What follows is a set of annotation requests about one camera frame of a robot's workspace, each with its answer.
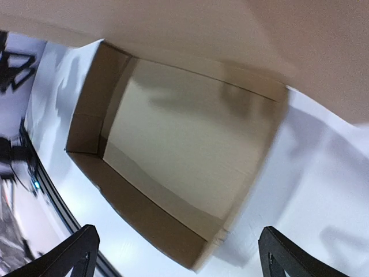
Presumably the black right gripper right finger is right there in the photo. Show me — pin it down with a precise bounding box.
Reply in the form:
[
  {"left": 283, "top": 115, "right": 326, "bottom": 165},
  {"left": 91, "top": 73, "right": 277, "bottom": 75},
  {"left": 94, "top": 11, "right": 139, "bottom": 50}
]
[{"left": 258, "top": 226, "right": 345, "bottom": 277}]

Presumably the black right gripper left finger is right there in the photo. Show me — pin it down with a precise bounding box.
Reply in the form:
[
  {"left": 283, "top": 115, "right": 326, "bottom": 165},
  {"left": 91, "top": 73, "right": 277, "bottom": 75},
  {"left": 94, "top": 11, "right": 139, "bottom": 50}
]
[{"left": 1, "top": 224, "right": 100, "bottom": 276}]

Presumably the brown cardboard box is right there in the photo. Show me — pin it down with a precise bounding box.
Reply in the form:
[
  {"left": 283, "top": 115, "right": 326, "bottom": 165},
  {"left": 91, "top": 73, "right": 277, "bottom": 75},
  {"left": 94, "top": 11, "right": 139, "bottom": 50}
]
[{"left": 1, "top": 1, "right": 368, "bottom": 275}]

